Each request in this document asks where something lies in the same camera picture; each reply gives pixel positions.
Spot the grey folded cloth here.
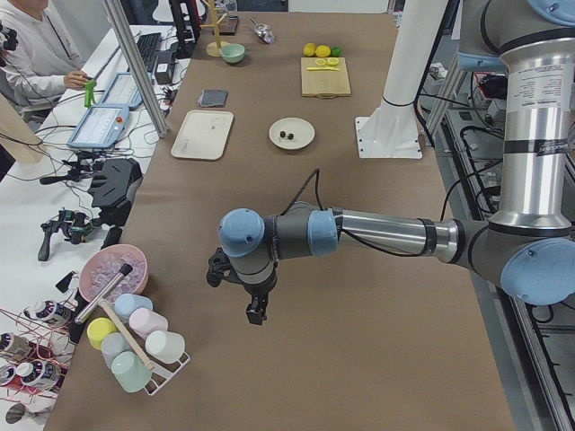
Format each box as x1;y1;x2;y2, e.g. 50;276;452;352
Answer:
197;89;228;108

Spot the white cup rack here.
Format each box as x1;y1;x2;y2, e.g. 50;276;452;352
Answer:
91;298;191;397

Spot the cream round plate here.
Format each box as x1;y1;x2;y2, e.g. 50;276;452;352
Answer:
269;117;315;151

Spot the seated person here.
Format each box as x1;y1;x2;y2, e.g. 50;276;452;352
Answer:
0;0;93;107

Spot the yellow lemon near scoop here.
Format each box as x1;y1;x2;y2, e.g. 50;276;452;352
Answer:
303;43;316;57

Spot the wooden cup stand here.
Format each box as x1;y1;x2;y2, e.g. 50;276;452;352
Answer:
201;0;230;57

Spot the pink ice bowl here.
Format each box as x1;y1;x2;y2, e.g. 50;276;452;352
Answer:
79;244;148;303

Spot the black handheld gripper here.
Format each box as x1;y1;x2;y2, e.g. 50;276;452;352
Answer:
38;208;97;261

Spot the cream rabbit tray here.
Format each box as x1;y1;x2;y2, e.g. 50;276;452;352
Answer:
171;110;234;161

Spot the blue teach pendant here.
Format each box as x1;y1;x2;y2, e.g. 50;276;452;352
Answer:
100;72;143;110
67;104;130;149

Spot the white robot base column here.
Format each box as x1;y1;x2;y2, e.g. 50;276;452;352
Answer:
356;0;448;159

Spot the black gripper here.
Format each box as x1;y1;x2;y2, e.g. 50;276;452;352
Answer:
234;262;277;326

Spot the metal scoop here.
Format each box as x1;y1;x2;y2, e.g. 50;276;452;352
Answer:
250;17;276;45

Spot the black keyboard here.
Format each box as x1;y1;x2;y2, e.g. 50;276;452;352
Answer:
137;32;162;63

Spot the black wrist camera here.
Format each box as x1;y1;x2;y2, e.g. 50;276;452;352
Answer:
206;248;234;287

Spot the mint green bowl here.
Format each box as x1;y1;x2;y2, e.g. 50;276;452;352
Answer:
219;43;246;65

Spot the wooden cutting board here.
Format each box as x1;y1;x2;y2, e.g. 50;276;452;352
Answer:
300;57;351;98

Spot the metal muddler tool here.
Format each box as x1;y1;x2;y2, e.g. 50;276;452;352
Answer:
74;263;133;325

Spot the yellow plastic knife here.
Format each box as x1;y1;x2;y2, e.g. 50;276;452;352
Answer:
305;66;340;72

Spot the aluminium frame post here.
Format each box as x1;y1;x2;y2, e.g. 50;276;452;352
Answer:
102;0;168;138

